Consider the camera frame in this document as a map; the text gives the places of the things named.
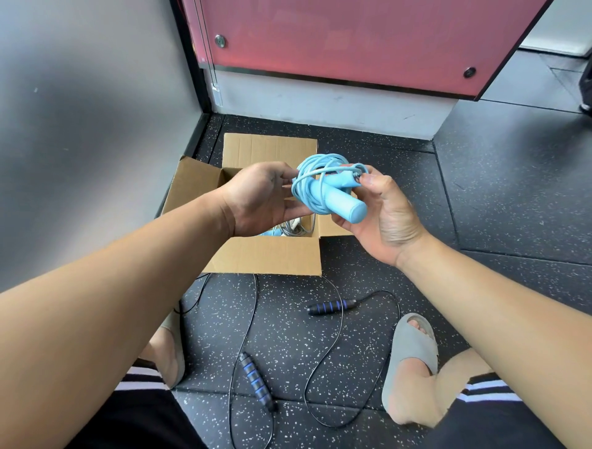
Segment thin blind pull cord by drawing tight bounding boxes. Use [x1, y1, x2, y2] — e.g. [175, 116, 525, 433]
[192, 0, 224, 107]

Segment black gym equipment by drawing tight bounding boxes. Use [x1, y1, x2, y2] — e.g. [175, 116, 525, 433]
[578, 60, 592, 117]

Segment person's right forearm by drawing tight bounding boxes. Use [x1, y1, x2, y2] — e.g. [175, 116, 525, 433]
[395, 233, 592, 449]

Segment black jump rope blue-striped handles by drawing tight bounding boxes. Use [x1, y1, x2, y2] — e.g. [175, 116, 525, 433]
[173, 273, 402, 449]

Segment black white-striped shorts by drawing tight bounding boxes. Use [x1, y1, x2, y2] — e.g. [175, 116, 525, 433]
[64, 358, 567, 449]

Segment person's right hand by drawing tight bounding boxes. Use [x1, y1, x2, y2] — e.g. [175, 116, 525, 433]
[331, 164, 431, 268]

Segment pink glass panel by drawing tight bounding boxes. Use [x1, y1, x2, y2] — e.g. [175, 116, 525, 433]
[180, 0, 554, 102]

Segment grey jump rope white handles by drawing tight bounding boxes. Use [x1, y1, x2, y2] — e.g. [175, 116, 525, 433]
[277, 212, 318, 237]

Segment person's left forearm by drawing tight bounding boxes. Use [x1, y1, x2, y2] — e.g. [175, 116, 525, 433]
[0, 192, 234, 449]

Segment black wall edge trim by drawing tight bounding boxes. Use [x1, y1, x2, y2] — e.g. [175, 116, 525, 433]
[155, 0, 213, 218]

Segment grey right slipper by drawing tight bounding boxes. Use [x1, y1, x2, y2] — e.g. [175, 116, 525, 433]
[381, 313, 439, 413]

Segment brown cardboard box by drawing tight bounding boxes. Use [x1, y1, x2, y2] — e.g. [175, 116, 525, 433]
[159, 133, 357, 277]

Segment person's left hand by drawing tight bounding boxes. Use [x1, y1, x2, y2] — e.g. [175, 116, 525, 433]
[217, 160, 315, 238]

